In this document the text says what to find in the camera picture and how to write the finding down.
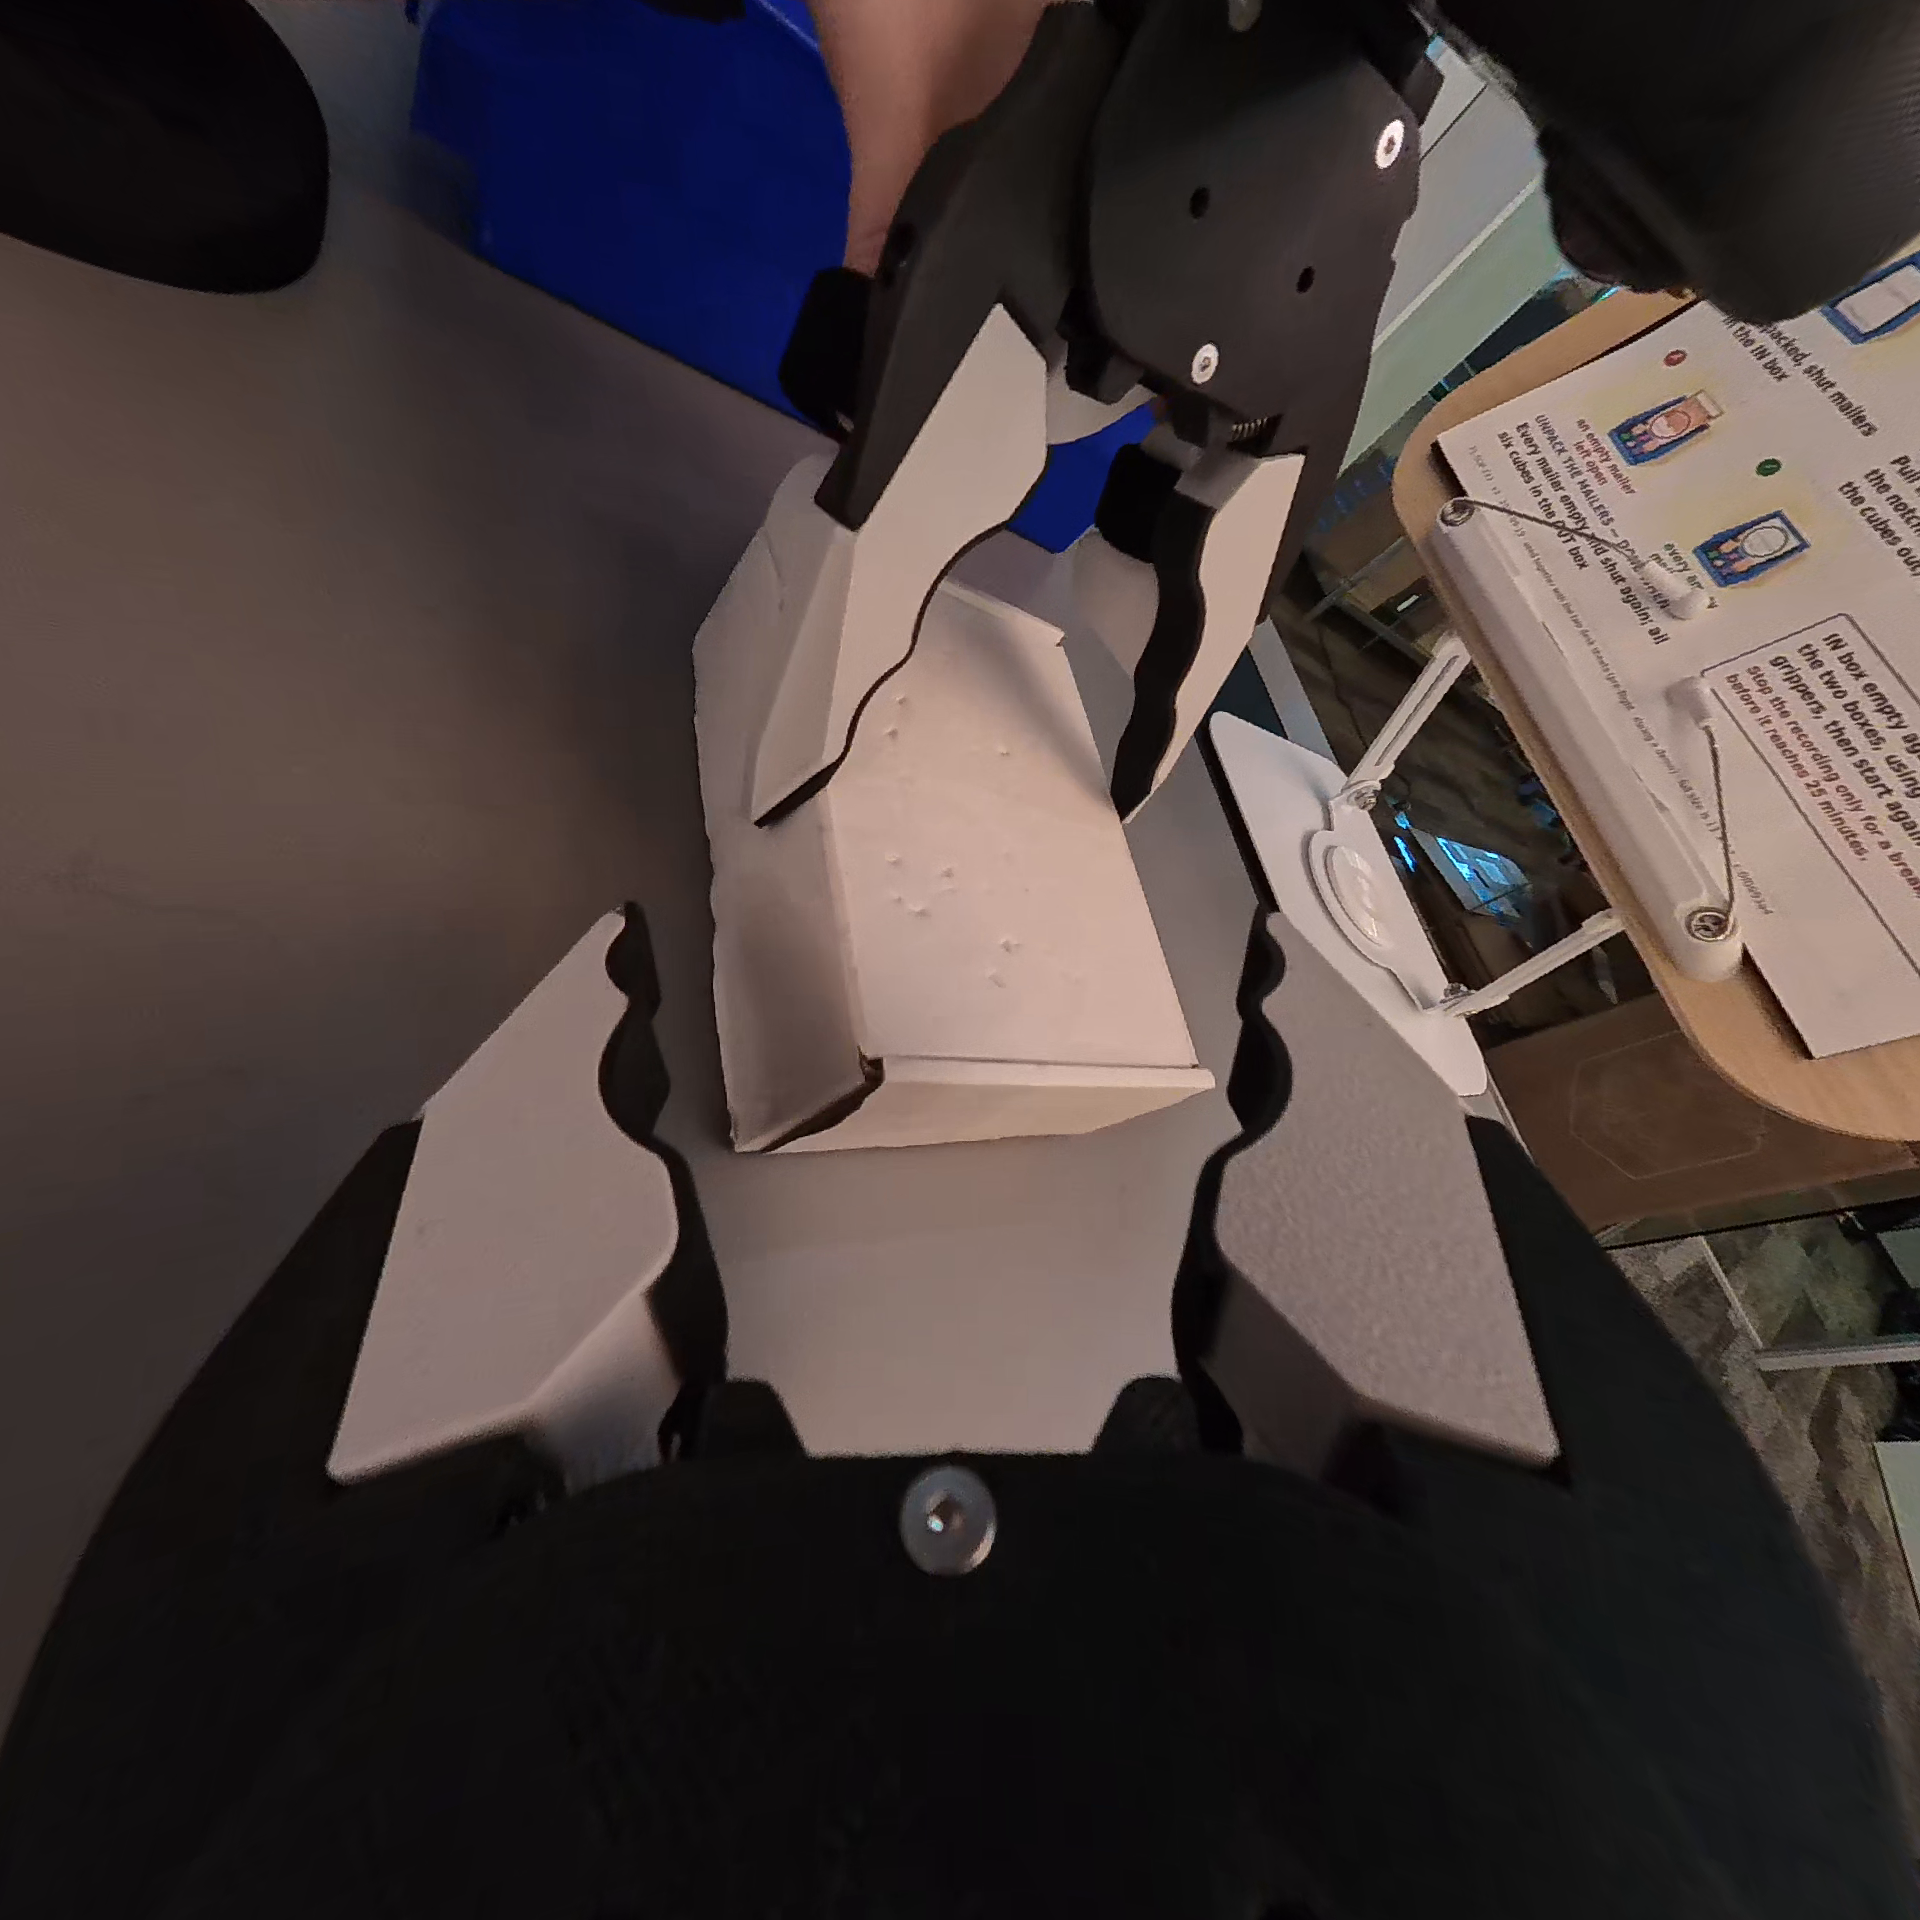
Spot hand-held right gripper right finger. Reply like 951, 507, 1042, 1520
1175, 902, 1567, 1469

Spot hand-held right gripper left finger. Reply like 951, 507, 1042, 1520
324, 899, 737, 1488

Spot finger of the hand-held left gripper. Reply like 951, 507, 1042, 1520
746, 303, 1051, 832
1100, 426, 1310, 824

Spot white cardboard box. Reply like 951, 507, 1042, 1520
692, 449, 1217, 1155

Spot person's left forearm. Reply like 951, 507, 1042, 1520
816, 0, 1057, 287

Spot white metal stand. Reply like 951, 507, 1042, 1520
1207, 630, 1630, 1102

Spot white clip bar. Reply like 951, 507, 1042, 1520
1418, 503, 1752, 984

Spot blue plastic bin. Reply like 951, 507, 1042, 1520
411, 0, 1158, 549

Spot printed instruction sheet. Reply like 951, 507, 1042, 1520
1438, 255, 1920, 1061

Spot black rounded cushion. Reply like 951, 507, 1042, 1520
0, 0, 331, 297

